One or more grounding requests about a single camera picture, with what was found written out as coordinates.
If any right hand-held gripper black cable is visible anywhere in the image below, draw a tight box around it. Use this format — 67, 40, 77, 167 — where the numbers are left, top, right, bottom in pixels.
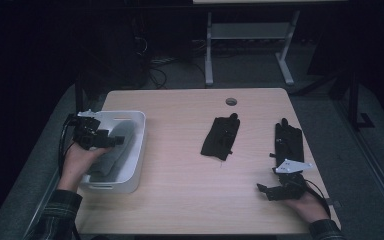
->
304, 179, 332, 218

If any person's right hand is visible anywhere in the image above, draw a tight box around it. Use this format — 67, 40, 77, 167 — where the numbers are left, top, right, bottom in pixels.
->
284, 193, 331, 224

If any bundle of floor cables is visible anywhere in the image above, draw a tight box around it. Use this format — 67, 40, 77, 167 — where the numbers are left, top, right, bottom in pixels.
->
131, 16, 208, 89

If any black stand leg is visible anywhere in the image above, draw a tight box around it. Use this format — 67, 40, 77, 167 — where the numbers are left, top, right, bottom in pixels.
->
74, 71, 88, 116
346, 66, 376, 131

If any black glove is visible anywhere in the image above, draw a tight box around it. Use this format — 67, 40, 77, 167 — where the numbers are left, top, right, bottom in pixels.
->
269, 117, 305, 169
200, 112, 241, 162

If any grey mitten with label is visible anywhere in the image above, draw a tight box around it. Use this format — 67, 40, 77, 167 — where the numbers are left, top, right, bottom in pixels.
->
88, 146, 131, 183

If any person's left hand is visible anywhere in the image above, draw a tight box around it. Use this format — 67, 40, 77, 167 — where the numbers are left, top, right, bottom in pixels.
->
58, 143, 113, 193

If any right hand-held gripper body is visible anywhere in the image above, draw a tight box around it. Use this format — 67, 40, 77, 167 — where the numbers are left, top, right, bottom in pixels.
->
273, 159, 314, 201

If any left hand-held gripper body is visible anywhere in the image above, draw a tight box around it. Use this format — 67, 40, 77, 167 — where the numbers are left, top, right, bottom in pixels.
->
68, 109, 109, 151

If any grey metal stand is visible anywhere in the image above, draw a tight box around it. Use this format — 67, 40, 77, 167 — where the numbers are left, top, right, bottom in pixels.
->
203, 9, 301, 87

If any white plastic bin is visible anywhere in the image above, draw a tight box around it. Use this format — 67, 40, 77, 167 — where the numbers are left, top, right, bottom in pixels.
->
78, 110, 147, 194

